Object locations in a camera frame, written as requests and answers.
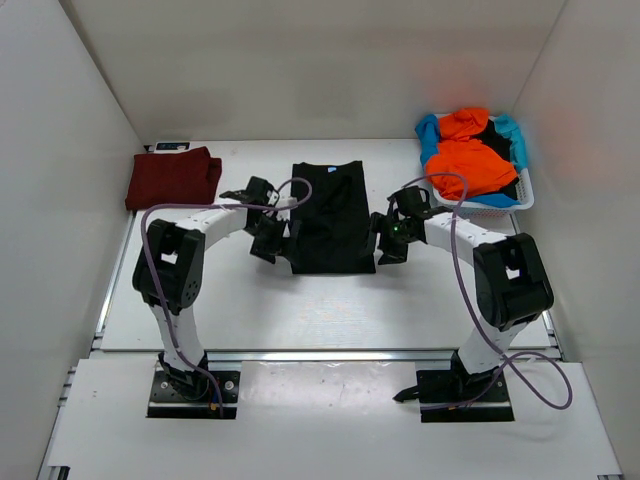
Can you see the white plastic laundry basket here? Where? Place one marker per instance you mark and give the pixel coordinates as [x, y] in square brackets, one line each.
[500, 205]

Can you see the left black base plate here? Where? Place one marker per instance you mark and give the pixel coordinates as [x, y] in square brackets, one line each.
[168, 400]

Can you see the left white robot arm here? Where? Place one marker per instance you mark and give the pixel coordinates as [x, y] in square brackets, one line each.
[169, 271]

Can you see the black t shirt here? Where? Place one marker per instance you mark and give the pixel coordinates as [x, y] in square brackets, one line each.
[331, 228]
[502, 147]

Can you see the blue t shirt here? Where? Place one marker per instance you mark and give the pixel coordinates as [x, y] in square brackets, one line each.
[515, 140]

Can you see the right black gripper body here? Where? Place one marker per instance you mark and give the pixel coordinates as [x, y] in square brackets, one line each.
[396, 238]

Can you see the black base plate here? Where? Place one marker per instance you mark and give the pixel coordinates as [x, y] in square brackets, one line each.
[168, 400]
[445, 396]

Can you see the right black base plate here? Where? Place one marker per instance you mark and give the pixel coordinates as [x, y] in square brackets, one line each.
[445, 396]

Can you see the black label sticker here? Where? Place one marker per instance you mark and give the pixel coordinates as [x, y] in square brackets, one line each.
[172, 146]

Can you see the orange t shirt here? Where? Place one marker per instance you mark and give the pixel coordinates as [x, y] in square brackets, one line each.
[470, 160]

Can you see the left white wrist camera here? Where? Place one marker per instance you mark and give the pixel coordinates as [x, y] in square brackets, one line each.
[285, 204]

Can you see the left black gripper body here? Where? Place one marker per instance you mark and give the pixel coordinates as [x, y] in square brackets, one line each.
[267, 235]

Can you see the dark red t shirt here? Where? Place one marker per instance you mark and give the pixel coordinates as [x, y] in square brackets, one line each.
[187, 177]

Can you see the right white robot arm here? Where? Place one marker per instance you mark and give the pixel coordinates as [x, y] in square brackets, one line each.
[511, 285]

